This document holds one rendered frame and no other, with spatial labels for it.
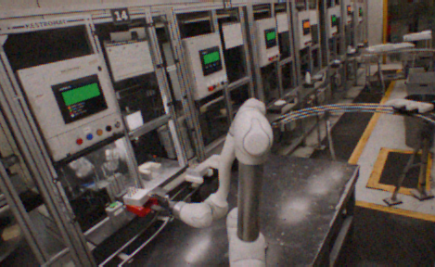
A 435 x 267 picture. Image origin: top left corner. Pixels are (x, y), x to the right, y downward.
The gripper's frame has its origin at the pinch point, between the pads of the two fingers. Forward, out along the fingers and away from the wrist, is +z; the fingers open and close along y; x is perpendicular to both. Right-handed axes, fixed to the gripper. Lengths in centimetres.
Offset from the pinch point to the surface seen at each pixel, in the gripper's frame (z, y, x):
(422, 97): -111, -41, -338
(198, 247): -20.8, -31.3, -6.4
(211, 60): 21, 61, -102
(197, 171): 6.4, -6.6, -44.4
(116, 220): 11.0, -3.1, 18.8
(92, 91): 21, 66, 2
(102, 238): 12.1, -8.2, 28.9
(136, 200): 7.7, 1.8, 5.2
